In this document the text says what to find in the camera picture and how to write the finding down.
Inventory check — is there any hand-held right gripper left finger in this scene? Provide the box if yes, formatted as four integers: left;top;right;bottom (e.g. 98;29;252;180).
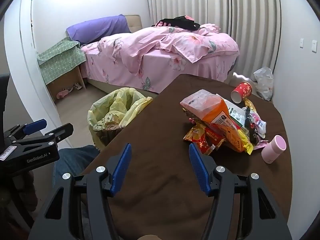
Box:
30;143;132;240

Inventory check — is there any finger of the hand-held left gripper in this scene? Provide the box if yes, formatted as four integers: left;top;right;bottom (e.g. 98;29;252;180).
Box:
11;123;74;153
4;119;48;140

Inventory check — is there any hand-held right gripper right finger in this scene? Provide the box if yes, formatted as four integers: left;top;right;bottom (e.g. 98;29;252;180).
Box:
189;142;292;240

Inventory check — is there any red snack packet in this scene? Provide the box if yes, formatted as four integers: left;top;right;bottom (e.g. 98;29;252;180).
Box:
183;122;207;155
204;127;227;155

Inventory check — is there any yellow biscuit packet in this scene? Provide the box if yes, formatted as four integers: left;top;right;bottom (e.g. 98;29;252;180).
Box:
231;126;254;154

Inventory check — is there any bin with yellow plastic bag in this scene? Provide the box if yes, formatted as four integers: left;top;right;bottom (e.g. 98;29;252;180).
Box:
87;87;153;153

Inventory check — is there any orange snack bag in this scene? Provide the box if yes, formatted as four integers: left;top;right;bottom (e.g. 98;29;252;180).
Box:
180;89;242;143

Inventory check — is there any pink white wrapper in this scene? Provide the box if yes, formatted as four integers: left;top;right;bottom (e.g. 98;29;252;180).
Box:
250;111;267;138

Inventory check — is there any red paper cup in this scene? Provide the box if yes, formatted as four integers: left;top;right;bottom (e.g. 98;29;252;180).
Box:
230;81;252;103

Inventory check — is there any person's jeans leg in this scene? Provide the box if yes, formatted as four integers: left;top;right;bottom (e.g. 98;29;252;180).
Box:
54;145;100;188

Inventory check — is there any pink slipper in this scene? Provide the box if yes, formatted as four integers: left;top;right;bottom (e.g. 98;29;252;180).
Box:
56;89;74;99

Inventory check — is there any crumpled patterned paper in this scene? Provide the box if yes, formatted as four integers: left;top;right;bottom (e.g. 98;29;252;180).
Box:
96;112;125;133

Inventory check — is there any wooden nightstand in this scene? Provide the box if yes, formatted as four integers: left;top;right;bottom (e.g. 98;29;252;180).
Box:
46;64;87;100

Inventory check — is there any black packet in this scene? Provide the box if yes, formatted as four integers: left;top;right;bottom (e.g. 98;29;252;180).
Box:
244;107;258;144

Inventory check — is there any green checkered cloth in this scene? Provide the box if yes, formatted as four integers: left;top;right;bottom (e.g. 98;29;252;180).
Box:
37;37;87;85

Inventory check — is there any pink cylindrical cup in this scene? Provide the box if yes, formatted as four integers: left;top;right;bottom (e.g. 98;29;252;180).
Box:
261;135;287;164

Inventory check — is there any gold foil wrapper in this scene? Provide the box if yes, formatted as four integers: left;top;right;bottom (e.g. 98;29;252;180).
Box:
244;97;258;114

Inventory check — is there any bed with pink sheet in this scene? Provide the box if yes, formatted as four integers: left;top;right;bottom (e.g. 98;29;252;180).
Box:
81;26;240;95

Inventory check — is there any white plastic bag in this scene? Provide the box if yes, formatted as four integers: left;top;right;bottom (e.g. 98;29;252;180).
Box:
253;67;274;102

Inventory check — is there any purple pillow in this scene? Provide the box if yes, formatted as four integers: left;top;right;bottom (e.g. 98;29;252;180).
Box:
66;14;132;46

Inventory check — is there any pink floral duvet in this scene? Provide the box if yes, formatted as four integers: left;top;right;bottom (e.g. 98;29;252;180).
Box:
96;24;239;74

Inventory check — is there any beige headboard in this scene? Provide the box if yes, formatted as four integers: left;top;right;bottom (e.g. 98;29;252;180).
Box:
124;14;143;32

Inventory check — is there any black garment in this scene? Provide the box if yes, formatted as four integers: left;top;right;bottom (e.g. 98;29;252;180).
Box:
151;15;201;32

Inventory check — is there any white pleated curtain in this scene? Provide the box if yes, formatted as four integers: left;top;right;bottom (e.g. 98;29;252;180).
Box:
146;0;282;85

